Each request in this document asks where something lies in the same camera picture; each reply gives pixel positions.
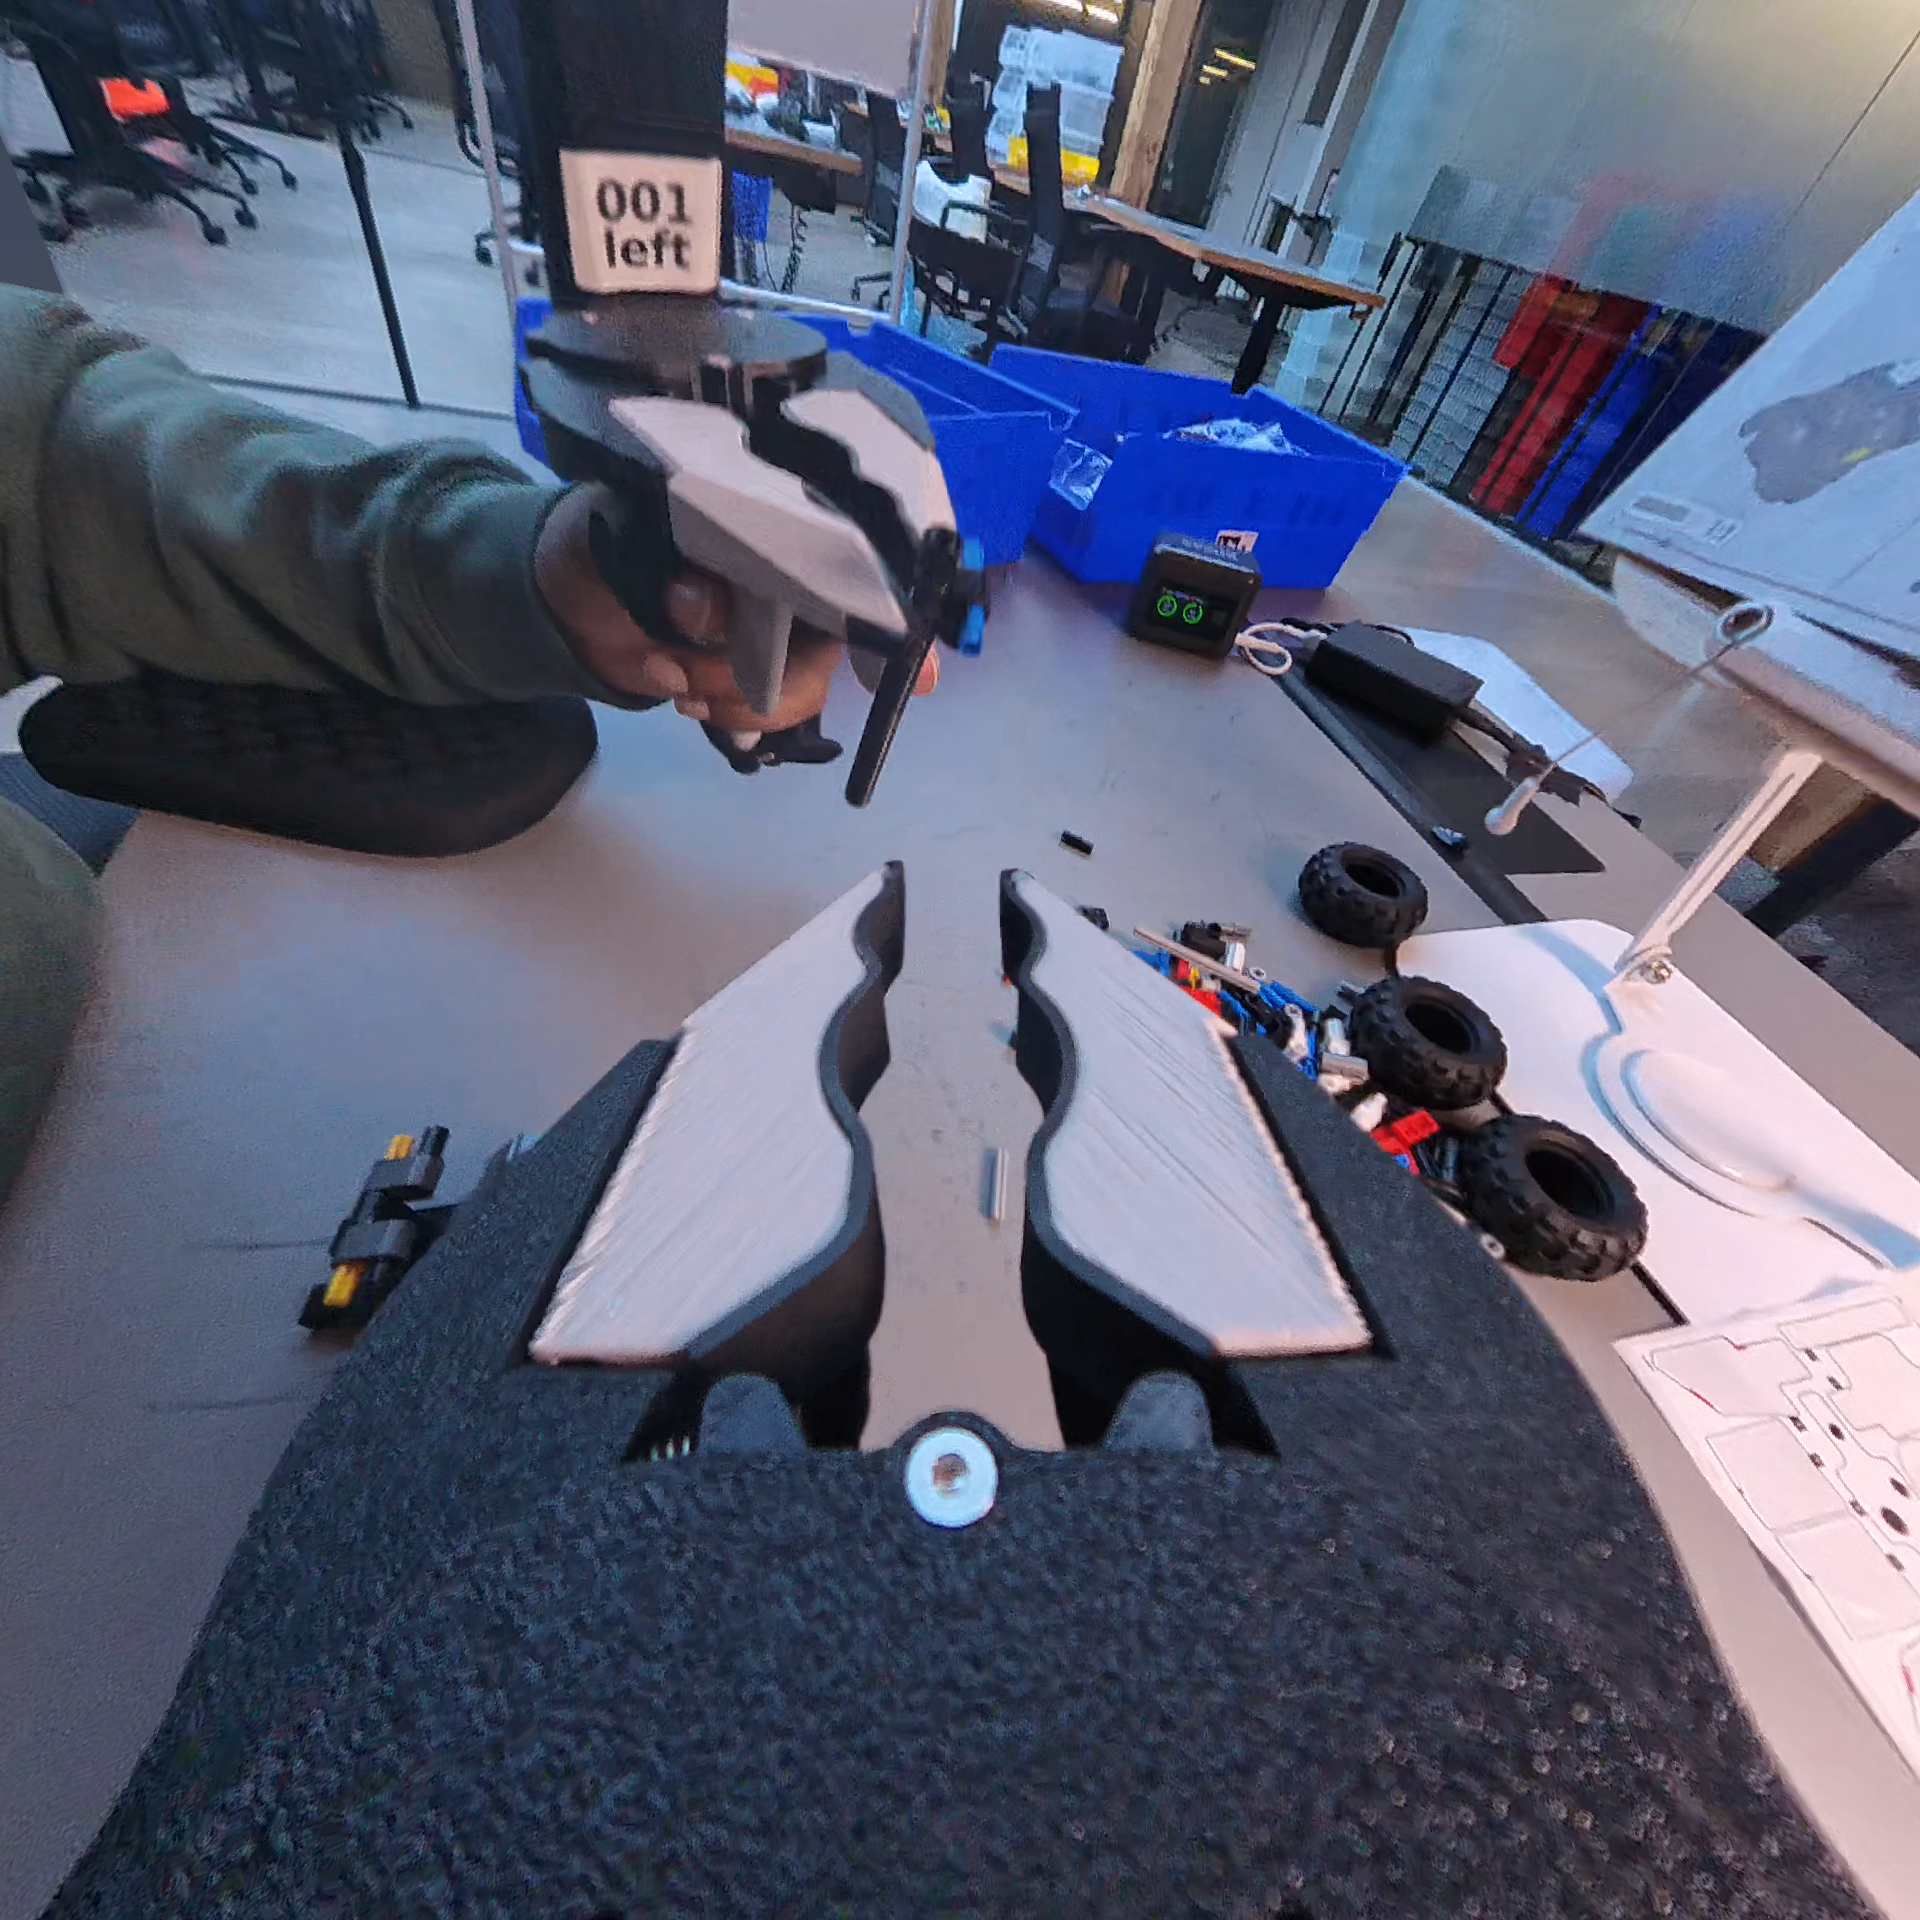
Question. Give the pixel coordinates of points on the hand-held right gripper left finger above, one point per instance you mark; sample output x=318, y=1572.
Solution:
x=706, y=1200

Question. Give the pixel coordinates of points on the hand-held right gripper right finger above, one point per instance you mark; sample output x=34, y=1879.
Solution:
x=1201, y=1200

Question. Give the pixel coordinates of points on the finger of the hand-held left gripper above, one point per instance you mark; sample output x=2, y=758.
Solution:
x=751, y=497
x=895, y=451

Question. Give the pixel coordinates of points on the pile of small building bricks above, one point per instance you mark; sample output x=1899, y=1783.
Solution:
x=1260, y=1007

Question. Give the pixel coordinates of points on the black toothed rod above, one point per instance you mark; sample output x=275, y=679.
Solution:
x=895, y=691

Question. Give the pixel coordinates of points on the grey motor block assembly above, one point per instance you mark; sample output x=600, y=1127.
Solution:
x=377, y=1230

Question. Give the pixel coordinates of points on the instruction booklet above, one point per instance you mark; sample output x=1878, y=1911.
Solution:
x=1800, y=420

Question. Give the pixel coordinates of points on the person's left forearm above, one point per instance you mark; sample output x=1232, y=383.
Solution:
x=271, y=527

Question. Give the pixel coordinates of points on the grey desk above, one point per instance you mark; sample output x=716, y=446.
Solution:
x=301, y=990

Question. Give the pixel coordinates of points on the person's left hand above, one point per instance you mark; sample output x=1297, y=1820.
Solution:
x=617, y=617

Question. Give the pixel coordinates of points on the small grey axle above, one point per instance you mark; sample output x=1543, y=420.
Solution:
x=994, y=1187

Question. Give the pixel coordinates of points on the black toy tyre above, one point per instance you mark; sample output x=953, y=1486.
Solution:
x=1363, y=895
x=1428, y=1043
x=1554, y=1195

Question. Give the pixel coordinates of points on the black device with green display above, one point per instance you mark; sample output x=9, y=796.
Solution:
x=1195, y=600

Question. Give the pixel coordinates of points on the wooden background table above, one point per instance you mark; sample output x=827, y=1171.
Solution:
x=1201, y=257

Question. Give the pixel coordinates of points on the black office chair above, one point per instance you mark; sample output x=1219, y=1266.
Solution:
x=150, y=120

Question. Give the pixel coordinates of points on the white book stand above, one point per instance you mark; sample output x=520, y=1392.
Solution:
x=1681, y=1111

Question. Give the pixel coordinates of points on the black power adapter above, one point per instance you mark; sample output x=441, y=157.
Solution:
x=1390, y=682

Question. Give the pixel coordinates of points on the white paper sheet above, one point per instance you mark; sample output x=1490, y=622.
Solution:
x=1546, y=721

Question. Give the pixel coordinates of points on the clear sticker sheet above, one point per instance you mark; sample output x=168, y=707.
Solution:
x=1800, y=1501

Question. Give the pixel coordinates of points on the person's torso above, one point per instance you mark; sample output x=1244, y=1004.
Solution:
x=37, y=990

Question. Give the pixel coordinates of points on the wooden post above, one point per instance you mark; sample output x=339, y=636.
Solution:
x=1150, y=90

